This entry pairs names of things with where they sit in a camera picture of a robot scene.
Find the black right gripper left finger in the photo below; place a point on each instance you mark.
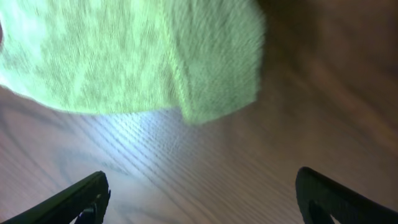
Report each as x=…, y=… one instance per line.
x=83, y=202

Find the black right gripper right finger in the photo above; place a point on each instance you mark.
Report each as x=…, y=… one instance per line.
x=322, y=200

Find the light green microfiber cloth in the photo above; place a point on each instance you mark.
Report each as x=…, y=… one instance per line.
x=107, y=57

